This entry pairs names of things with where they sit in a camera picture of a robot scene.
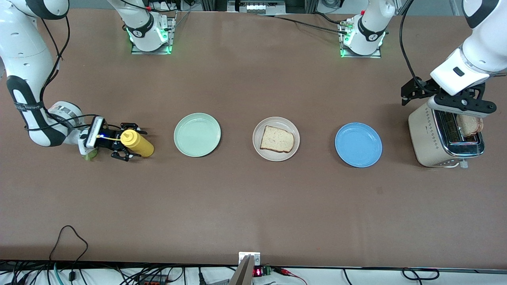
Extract yellow mustard squeeze bottle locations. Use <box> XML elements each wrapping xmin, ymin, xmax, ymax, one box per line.
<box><xmin>104</xmin><ymin>129</ymin><xmax>154</xmax><ymax>158</ymax></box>

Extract bread slice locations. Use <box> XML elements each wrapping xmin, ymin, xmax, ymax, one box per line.
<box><xmin>259</xmin><ymin>125</ymin><xmax>295</xmax><ymax>153</ymax></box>
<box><xmin>456</xmin><ymin>114</ymin><xmax>484</xmax><ymax>138</ymax></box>

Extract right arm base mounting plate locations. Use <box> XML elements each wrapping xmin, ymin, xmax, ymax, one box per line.
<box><xmin>131</xmin><ymin>12</ymin><xmax>177</xmax><ymax>55</ymax></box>

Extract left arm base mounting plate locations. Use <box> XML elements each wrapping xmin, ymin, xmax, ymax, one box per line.
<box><xmin>339</xmin><ymin>18</ymin><xmax>383</xmax><ymax>59</ymax></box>

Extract pale green plate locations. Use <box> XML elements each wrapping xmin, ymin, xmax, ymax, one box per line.
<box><xmin>173</xmin><ymin>113</ymin><xmax>221</xmax><ymax>158</ymax></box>

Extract blue plate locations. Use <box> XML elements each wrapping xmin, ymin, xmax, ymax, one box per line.
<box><xmin>335</xmin><ymin>122</ymin><xmax>383</xmax><ymax>168</ymax></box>

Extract beige plate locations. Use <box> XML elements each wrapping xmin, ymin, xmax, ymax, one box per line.
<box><xmin>252</xmin><ymin>116</ymin><xmax>301</xmax><ymax>162</ymax></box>

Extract beige chrome toaster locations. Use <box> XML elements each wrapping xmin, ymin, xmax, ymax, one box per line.
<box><xmin>408</xmin><ymin>101</ymin><xmax>486</xmax><ymax>169</ymax></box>

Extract grey control box with lights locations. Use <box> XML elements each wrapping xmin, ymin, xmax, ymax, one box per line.
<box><xmin>227</xmin><ymin>0</ymin><xmax>286</xmax><ymax>15</ymax></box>

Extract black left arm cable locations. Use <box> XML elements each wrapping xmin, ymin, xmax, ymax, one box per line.
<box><xmin>399</xmin><ymin>0</ymin><xmax>421</xmax><ymax>82</ymax></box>

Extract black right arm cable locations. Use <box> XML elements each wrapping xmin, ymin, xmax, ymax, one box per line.
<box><xmin>23</xmin><ymin>16</ymin><xmax>95</xmax><ymax>132</ymax></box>

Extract thin black looped cable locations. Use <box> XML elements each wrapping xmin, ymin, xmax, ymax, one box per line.
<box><xmin>48</xmin><ymin>225</ymin><xmax>89</xmax><ymax>282</ymax></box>

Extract black cable to arm base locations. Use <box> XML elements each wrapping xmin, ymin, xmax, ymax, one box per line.
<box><xmin>257</xmin><ymin>12</ymin><xmax>351</xmax><ymax>35</ymax></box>

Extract grey metal camera mount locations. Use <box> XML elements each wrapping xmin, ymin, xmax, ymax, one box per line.
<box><xmin>229</xmin><ymin>252</ymin><xmax>262</xmax><ymax>285</ymax></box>

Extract black oval cable loop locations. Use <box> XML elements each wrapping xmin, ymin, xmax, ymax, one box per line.
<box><xmin>402</xmin><ymin>268</ymin><xmax>440</xmax><ymax>281</ymax></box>

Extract red clip wires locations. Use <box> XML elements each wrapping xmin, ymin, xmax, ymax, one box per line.
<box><xmin>275</xmin><ymin>266</ymin><xmax>309</xmax><ymax>285</ymax></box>

